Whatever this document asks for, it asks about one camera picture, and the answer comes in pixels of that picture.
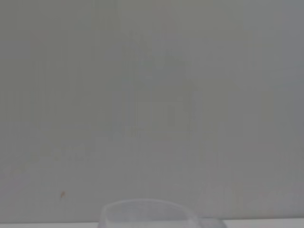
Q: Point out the clear plastic measuring cup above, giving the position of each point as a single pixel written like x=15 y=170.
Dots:
x=147 y=213

